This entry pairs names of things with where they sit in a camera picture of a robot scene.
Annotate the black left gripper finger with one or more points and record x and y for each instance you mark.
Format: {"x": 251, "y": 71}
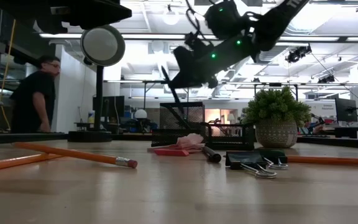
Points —
{"x": 98, "y": 14}

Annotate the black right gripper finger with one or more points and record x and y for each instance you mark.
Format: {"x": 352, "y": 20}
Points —
{"x": 183, "y": 82}

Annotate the pink sticky note pad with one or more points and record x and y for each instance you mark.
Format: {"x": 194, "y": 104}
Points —
{"x": 190, "y": 141}

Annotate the thick black pen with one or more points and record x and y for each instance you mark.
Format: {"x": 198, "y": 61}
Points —
{"x": 212, "y": 155}

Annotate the black binder clip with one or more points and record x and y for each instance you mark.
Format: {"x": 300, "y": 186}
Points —
{"x": 244, "y": 158}
{"x": 275, "y": 155}

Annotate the orange pencil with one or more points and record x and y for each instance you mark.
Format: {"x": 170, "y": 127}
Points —
{"x": 331, "y": 160}
{"x": 73, "y": 154}
{"x": 11, "y": 162}

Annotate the black mesh desk organizer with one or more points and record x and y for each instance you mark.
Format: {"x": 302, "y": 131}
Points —
{"x": 166, "y": 140}

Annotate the black desk lamp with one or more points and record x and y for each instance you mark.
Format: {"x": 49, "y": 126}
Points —
{"x": 102, "y": 45}

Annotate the white globe lamp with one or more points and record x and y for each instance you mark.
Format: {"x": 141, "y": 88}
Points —
{"x": 140, "y": 114}

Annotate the black computer monitor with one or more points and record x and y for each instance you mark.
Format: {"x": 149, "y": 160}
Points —
{"x": 110, "y": 105}
{"x": 346, "y": 109}

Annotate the green artificial potted plant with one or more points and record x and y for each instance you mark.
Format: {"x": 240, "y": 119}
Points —
{"x": 275, "y": 105}

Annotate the person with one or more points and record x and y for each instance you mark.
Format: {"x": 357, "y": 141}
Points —
{"x": 33, "y": 99}

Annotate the white wipes canister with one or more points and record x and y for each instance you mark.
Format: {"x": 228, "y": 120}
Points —
{"x": 91, "y": 117}

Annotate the black background table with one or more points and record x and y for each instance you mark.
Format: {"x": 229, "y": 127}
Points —
{"x": 356, "y": 130}

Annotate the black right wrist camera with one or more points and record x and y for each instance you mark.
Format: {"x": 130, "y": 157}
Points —
{"x": 197, "y": 43}

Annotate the silver ventilation duct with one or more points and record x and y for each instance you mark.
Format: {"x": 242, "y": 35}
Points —
{"x": 272, "y": 55}

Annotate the black ceiling-hung camera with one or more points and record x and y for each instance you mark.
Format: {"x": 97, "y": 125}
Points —
{"x": 297, "y": 54}
{"x": 326, "y": 79}

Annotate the black aluminium table frame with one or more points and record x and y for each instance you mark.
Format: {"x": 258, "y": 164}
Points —
{"x": 26, "y": 137}

